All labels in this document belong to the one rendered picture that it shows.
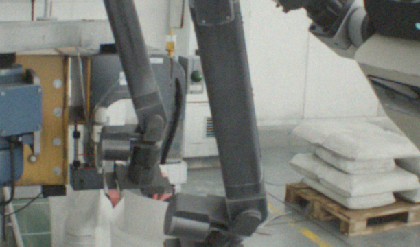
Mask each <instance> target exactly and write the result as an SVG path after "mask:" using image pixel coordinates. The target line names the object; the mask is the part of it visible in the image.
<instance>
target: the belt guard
mask: <svg viewBox="0 0 420 247"><path fill-rule="evenodd" d="M89 20H91V19H87V20H83V21H82V20H61V21H62V22H40V23H34V22H28V21H0V53H10V52H22V51H31V50H42V49H53V48H61V47H79V46H81V45H101V44H106V43H115V40H114V37H113V33H112V31H111V28H110V24H109V22H108V19H92V20H94V21H89Z"/></svg>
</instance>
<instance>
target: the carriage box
mask: <svg viewBox="0 0 420 247"><path fill-rule="evenodd" d="M15 63H18V64H21V65H23V72H22V73H19V74H18V75H19V76H20V77H21V78H26V69H32V70H33V71H34V72H35V73H36V74H37V75H38V76H39V78H40V85H41V86H42V88H43V90H42V130H41V132H40V156H34V155H33V153H32V151H31V149H30V147H29V145H28V144H25V145H24V171H23V175H22V176H21V177H20V180H19V181H18V182H17V183H15V187H20V186H30V185H33V186H41V185H59V184H65V185H68V184H69V181H68V164H69V125H68V123H69V54H67V53H66V52H64V51H63V50H61V49H59V48H53V49H42V50H31V51H22V52H17V53H16V62H15Z"/></svg>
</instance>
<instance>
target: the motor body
mask: <svg viewBox="0 0 420 247"><path fill-rule="evenodd" d="M22 72H23V65H21V64H18V63H14V64H7V65H6V66H0V84H10V83H21V77H20V76H19V75H18V74H19V73H22ZM14 164H15V183H17V182H18V181H19V180H20V177H21V176H22V175H23V171H24V145H23V144H22V143H21V142H15V143H14ZM10 185H11V159H10V145H9V143H8V142H7V141H6V136H0V188H2V187H9V186H10Z"/></svg>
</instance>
